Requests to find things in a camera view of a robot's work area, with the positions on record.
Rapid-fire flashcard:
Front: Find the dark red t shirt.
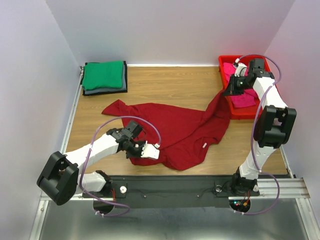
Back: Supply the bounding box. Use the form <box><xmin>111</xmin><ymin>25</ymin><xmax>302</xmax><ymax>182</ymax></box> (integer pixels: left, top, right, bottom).
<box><xmin>102</xmin><ymin>91</ymin><xmax>231</xmax><ymax>171</ymax></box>

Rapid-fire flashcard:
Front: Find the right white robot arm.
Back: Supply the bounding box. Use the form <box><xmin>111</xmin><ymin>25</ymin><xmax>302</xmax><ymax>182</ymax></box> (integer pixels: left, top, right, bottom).
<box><xmin>223</xmin><ymin>58</ymin><xmax>297</xmax><ymax>195</ymax></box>

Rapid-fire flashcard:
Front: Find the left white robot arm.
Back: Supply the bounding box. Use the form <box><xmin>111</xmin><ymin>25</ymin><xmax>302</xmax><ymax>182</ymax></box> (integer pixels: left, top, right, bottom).
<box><xmin>36</xmin><ymin>120</ymin><xmax>146</xmax><ymax>206</ymax></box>

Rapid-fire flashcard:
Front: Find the pink t shirt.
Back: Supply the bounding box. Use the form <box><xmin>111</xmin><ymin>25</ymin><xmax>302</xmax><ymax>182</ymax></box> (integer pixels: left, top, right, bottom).
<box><xmin>222</xmin><ymin>62</ymin><xmax>258</xmax><ymax>108</ymax></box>

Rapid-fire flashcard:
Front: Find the red plastic bin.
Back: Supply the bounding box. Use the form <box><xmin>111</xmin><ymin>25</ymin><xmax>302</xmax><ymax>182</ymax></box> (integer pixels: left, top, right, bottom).
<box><xmin>218</xmin><ymin>54</ymin><xmax>270</xmax><ymax>120</ymax></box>

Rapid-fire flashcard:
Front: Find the folded green t shirt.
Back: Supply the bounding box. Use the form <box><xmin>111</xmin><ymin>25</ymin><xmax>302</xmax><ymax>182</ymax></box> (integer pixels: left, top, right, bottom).
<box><xmin>82</xmin><ymin>61</ymin><xmax>124</xmax><ymax>91</ymax></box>

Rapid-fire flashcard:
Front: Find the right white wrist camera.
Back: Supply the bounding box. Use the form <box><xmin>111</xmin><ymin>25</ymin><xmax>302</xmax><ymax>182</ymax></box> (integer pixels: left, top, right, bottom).
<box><xmin>233</xmin><ymin>58</ymin><xmax>248</xmax><ymax>77</ymax></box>

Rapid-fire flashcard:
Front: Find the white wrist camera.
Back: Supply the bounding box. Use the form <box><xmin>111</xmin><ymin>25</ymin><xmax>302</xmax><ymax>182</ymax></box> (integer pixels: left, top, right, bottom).
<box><xmin>233</xmin><ymin>58</ymin><xmax>248</xmax><ymax>77</ymax></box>
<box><xmin>141</xmin><ymin>142</ymin><xmax>160</xmax><ymax>160</ymax></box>

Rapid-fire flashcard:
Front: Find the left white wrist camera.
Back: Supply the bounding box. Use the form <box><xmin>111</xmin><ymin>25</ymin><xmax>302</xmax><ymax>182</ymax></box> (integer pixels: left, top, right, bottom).
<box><xmin>141</xmin><ymin>142</ymin><xmax>160</xmax><ymax>160</ymax></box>

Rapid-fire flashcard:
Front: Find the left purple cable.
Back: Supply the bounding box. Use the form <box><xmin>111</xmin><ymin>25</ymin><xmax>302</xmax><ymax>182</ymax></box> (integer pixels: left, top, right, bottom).
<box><xmin>79</xmin><ymin>115</ymin><xmax>162</xmax><ymax>218</ymax></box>

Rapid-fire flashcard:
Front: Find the aluminium rail frame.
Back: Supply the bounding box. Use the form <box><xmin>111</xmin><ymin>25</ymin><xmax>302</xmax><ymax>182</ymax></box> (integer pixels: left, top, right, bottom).
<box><xmin>36</xmin><ymin>67</ymin><xmax>308</xmax><ymax>240</ymax></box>

